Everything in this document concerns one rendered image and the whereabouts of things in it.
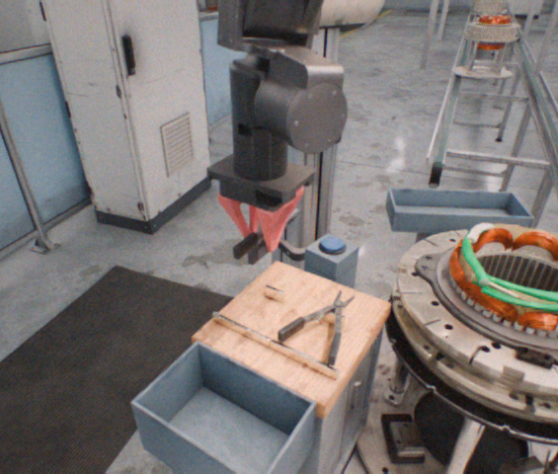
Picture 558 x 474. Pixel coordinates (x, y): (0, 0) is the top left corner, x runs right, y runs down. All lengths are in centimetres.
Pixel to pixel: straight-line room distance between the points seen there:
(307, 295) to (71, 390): 152
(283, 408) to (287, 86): 35
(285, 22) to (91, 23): 219
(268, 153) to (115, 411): 157
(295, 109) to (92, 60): 231
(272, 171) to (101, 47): 217
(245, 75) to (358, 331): 34
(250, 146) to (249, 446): 34
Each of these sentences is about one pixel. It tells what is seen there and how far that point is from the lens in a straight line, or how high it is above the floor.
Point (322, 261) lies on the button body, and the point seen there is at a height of 102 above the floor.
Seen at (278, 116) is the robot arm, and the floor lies 136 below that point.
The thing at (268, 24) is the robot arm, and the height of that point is 142.
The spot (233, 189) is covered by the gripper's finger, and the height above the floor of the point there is 126.
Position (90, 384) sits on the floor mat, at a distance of 201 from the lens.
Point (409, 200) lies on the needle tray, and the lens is 97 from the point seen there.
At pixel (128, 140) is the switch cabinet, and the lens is 264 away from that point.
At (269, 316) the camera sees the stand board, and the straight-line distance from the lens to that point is 59.
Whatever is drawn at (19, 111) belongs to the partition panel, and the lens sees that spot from 277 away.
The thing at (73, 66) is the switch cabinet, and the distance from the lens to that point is 273.
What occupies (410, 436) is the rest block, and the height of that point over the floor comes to 84.
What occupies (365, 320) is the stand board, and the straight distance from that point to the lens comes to 60.
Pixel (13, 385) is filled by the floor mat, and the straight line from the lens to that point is 215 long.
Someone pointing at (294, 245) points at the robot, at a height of 93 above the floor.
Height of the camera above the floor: 146
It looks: 33 degrees down
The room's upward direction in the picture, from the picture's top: straight up
